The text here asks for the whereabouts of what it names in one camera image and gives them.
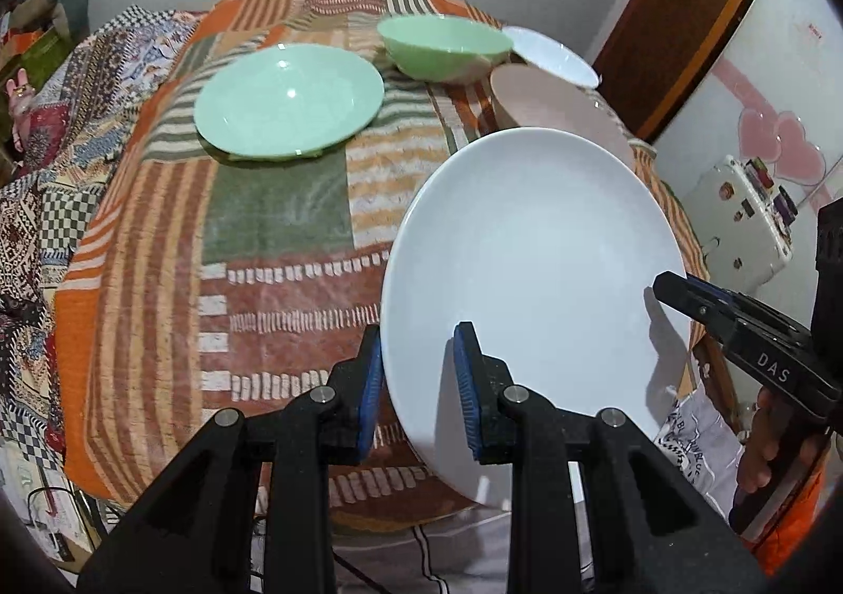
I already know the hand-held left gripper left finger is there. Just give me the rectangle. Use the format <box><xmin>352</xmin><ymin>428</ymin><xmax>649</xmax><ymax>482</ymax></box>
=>
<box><xmin>77</xmin><ymin>324</ymin><xmax>385</xmax><ymax>594</ymax></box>

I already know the white printed plastic bag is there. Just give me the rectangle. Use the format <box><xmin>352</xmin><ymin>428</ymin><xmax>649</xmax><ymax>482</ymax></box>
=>
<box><xmin>652</xmin><ymin>393</ymin><xmax>748</xmax><ymax>519</ymax></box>

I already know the black cable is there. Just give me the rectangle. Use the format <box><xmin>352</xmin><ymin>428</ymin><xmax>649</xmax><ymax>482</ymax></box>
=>
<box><xmin>26</xmin><ymin>482</ymin><xmax>100</xmax><ymax>562</ymax></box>
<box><xmin>329</xmin><ymin>551</ymin><xmax>396</xmax><ymax>594</ymax></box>

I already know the person's right hand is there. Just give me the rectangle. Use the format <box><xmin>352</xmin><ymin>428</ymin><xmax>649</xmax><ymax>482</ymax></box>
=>
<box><xmin>736</xmin><ymin>389</ymin><xmax>801</xmax><ymax>503</ymax></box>

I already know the white cabinet with pink hearts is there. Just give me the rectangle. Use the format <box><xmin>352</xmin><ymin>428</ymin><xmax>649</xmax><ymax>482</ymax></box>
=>
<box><xmin>649</xmin><ymin>0</ymin><xmax>843</xmax><ymax>305</ymax></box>

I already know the brown wooden door frame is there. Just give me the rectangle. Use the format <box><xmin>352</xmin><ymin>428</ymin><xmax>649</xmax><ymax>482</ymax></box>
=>
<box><xmin>593</xmin><ymin>0</ymin><xmax>785</xmax><ymax>144</ymax></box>

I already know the white bowl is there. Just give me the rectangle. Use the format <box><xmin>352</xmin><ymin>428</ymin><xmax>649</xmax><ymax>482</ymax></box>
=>
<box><xmin>502</xmin><ymin>26</ymin><xmax>600</xmax><ymax>90</ymax></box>

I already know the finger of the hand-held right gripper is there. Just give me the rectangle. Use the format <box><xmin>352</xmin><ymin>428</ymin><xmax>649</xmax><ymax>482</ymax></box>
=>
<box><xmin>728</xmin><ymin>294</ymin><xmax>808</xmax><ymax>348</ymax></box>
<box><xmin>654</xmin><ymin>271</ymin><xmax>745</xmax><ymax>341</ymax></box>

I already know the white plate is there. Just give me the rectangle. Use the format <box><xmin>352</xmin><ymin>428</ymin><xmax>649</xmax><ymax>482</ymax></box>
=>
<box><xmin>380</xmin><ymin>128</ymin><xmax>692</xmax><ymax>508</ymax></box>

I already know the white cloth with black lines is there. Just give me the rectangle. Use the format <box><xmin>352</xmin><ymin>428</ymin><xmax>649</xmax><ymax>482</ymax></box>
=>
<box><xmin>329</xmin><ymin>498</ymin><xmax>528</xmax><ymax>594</ymax></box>

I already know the orange striped blanket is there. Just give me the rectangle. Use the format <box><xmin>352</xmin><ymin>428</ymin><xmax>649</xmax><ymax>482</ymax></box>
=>
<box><xmin>53</xmin><ymin>0</ymin><xmax>719</xmax><ymax>532</ymax></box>

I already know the green cardboard box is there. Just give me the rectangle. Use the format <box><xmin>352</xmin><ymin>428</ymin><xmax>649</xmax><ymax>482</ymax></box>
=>
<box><xmin>0</xmin><ymin>28</ymin><xmax>67</xmax><ymax>95</ymax></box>

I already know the pink rabbit toy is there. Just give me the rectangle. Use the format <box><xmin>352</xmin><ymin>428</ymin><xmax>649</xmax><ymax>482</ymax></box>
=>
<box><xmin>5</xmin><ymin>67</ymin><xmax>35</xmax><ymax>111</ymax></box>

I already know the green bowl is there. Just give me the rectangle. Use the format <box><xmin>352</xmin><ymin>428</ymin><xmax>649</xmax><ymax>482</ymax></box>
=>
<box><xmin>377</xmin><ymin>15</ymin><xmax>515</xmax><ymax>83</ymax></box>

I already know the green plate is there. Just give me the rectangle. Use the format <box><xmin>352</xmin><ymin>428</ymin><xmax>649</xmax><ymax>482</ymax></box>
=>
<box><xmin>193</xmin><ymin>43</ymin><xmax>385</xmax><ymax>161</ymax></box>

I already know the white stickered case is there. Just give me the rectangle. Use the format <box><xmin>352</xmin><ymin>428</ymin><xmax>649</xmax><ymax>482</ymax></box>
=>
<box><xmin>681</xmin><ymin>154</ymin><xmax>798</xmax><ymax>289</ymax></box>

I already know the patchwork patterned quilt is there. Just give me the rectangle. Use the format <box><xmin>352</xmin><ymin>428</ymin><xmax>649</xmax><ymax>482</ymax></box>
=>
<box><xmin>0</xmin><ymin>5</ymin><xmax>202</xmax><ymax>503</ymax></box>

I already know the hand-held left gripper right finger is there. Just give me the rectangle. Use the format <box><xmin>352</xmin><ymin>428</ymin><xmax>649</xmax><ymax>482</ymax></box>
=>
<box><xmin>452</xmin><ymin>321</ymin><xmax>768</xmax><ymax>594</ymax></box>

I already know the pink bowl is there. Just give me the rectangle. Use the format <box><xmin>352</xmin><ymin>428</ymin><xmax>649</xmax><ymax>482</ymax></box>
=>
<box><xmin>489</xmin><ymin>64</ymin><xmax>636</xmax><ymax>157</ymax></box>

